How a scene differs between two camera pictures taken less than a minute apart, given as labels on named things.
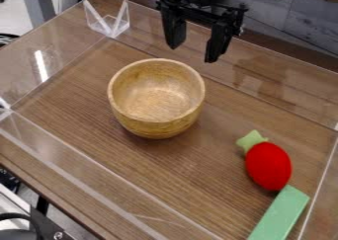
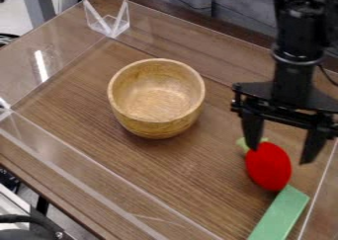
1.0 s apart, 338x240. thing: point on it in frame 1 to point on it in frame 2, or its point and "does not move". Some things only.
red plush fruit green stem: x=268 y=161 does not move
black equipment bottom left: x=42 y=229 does not move
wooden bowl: x=157 y=96 does not move
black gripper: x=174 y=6 to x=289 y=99
